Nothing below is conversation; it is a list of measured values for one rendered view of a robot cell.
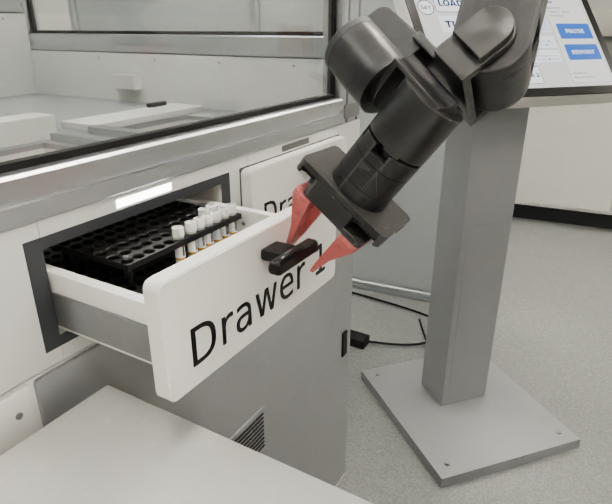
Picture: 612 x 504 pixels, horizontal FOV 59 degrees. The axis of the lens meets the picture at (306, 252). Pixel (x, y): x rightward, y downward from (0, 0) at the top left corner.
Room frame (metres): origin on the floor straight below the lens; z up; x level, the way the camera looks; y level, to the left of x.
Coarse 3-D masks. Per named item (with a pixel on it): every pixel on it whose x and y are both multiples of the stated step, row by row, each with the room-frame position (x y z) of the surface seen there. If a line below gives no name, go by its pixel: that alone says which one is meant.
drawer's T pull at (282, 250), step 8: (304, 240) 0.49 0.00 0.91; (312, 240) 0.49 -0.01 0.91; (264, 248) 0.47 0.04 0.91; (272, 248) 0.47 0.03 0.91; (280, 248) 0.47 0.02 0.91; (288, 248) 0.47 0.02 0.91; (296, 248) 0.47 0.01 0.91; (304, 248) 0.47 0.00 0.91; (312, 248) 0.49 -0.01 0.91; (264, 256) 0.47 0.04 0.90; (272, 256) 0.46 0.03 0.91; (280, 256) 0.45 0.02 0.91; (288, 256) 0.45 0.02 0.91; (296, 256) 0.46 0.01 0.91; (304, 256) 0.47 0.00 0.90; (272, 264) 0.44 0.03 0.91; (280, 264) 0.44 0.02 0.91; (288, 264) 0.45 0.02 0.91; (296, 264) 0.46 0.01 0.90; (272, 272) 0.44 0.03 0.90; (280, 272) 0.44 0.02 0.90
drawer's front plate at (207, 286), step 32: (256, 224) 0.49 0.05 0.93; (288, 224) 0.52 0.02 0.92; (320, 224) 0.58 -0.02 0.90; (192, 256) 0.41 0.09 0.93; (224, 256) 0.43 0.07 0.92; (256, 256) 0.47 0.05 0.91; (160, 288) 0.36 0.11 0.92; (192, 288) 0.39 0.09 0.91; (224, 288) 0.42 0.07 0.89; (256, 288) 0.47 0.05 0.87; (288, 288) 0.52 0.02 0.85; (160, 320) 0.36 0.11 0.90; (192, 320) 0.39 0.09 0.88; (256, 320) 0.46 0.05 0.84; (160, 352) 0.36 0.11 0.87; (224, 352) 0.42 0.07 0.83; (160, 384) 0.36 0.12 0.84; (192, 384) 0.38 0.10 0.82
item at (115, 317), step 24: (264, 216) 0.62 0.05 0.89; (48, 264) 0.47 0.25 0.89; (72, 288) 0.44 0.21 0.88; (96, 288) 0.42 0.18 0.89; (120, 288) 0.42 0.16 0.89; (72, 312) 0.44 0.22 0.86; (96, 312) 0.42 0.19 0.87; (120, 312) 0.41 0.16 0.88; (144, 312) 0.40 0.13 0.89; (96, 336) 0.43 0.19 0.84; (120, 336) 0.41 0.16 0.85; (144, 336) 0.39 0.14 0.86; (144, 360) 0.40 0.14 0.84
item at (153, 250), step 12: (240, 216) 0.61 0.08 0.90; (216, 228) 0.57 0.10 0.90; (168, 240) 0.52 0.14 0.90; (180, 240) 0.52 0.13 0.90; (192, 240) 0.53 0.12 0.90; (144, 252) 0.50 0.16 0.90; (156, 252) 0.49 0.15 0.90; (168, 252) 0.50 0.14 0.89; (120, 264) 0.46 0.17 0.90; (132, 264) 0.46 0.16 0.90
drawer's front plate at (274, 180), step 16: (320, 144) 0.88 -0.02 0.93; (336, 144) 0.92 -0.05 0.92; (272, 160) 0.76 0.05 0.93; (288, 160) 0.78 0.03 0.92; (256, 176) 0.71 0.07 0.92; (272, 176) 0.75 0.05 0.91; (288, 176) 0.78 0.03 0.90; (304, 176) 0.82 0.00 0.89; (256, 192) 0.71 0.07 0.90; (272, 192) 0.75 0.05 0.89; (288, 192) 0.78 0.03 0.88; (256, 208) 0.71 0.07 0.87; (272, 208) 0.75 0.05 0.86
